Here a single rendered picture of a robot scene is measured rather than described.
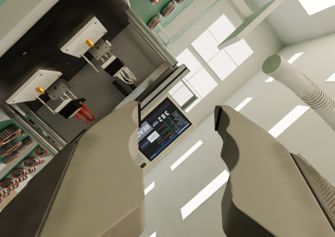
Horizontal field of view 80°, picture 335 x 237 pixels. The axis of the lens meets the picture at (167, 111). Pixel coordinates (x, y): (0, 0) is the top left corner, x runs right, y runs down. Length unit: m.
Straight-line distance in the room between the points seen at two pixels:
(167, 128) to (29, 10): 0.63
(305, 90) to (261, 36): 6.38
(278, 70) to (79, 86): 1.40
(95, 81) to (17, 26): 0.52
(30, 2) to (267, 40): 8.10
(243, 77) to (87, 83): 7.14
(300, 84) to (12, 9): 1.87
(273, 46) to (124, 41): 7.70
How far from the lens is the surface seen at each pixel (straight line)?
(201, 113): 7.46
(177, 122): 0.90
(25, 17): 0.58
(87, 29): 0.73
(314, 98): 2.12
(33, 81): 0.78
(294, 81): 1.94
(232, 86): 7.73
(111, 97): 1.02
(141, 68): 1.00
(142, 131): 0.91
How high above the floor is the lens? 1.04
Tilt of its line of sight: 9 degrees up
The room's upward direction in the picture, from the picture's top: 137 degrees clockwise
